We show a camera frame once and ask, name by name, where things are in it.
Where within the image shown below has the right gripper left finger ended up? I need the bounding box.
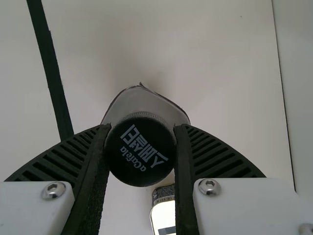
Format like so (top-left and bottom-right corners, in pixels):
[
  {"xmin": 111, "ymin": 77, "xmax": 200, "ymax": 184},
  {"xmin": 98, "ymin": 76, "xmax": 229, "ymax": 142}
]
[{"xmin": 0, "ymin": 123, "xmax": 112, "ymax": 235}]

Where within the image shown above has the dark coffee bottle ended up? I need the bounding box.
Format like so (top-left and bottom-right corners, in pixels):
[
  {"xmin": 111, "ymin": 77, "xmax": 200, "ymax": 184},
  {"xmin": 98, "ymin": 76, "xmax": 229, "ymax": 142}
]
[{"xmin": 101, "ymin": 82, "xmax": 191, "ymax": 188}]

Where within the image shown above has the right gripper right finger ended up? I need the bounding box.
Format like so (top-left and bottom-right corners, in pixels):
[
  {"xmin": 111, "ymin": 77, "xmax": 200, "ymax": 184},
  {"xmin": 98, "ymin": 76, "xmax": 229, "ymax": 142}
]
[{"xmin": 172, "ymin": 123, "xmax": 313, "ymax": 235}]

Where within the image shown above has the rectangular tin with gold lid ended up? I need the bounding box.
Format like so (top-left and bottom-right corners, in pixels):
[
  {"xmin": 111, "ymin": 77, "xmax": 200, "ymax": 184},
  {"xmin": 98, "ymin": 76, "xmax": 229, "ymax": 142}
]
[{"xmin": 149, "ymin": 184, "xmax": 177, "ymax": 235}]

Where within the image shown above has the black strip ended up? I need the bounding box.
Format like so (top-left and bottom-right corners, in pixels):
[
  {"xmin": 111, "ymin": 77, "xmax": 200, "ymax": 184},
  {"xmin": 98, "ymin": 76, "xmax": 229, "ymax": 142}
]
[{"xmin": 25, "ymin": 0, "xmax": 74, "ymax": 137}]

